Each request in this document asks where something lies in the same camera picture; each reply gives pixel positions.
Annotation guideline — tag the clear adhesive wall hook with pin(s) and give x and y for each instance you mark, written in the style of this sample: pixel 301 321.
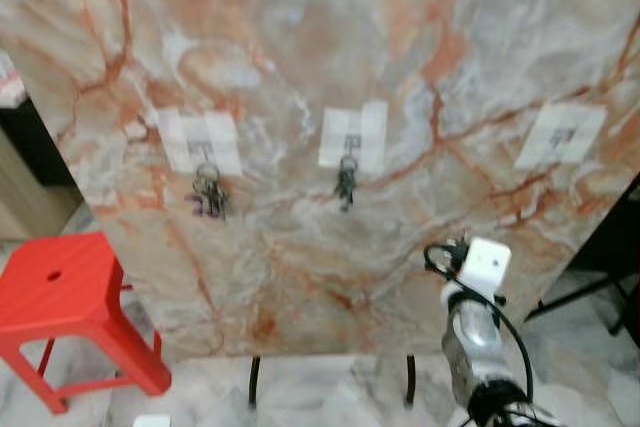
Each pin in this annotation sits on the clear adhesive wall hook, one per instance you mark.
pixel 562 134
pixel 352 132
pixel 200 139

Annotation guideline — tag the red plastic stool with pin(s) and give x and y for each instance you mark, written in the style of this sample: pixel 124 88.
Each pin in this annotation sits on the red plastic stool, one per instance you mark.
pixel 60 282

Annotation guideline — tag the key bunch with purple tag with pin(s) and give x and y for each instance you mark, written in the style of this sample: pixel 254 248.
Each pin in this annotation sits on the key bunch with purple tag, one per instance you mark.
pixel 210 195

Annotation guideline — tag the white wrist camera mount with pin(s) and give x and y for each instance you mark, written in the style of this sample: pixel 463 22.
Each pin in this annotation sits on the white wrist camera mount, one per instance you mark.
pixel 487 265
pixel 152 421

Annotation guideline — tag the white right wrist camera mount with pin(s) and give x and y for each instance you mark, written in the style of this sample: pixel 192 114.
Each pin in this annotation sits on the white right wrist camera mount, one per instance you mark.
pixel 487 265

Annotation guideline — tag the slim dark key bunch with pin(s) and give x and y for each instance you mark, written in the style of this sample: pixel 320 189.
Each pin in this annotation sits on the slim dark key bunch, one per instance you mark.
pixel 347 185

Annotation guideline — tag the marble pattern board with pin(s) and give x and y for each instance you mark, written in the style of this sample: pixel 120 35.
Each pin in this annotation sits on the marble pattern board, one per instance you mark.
pixel 330 267

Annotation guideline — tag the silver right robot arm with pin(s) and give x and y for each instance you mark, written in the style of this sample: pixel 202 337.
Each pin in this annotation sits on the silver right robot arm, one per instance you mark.
pixel 475 342

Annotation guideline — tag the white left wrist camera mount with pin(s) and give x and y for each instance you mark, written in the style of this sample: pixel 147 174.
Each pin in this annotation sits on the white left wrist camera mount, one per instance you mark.
pixel 152 421

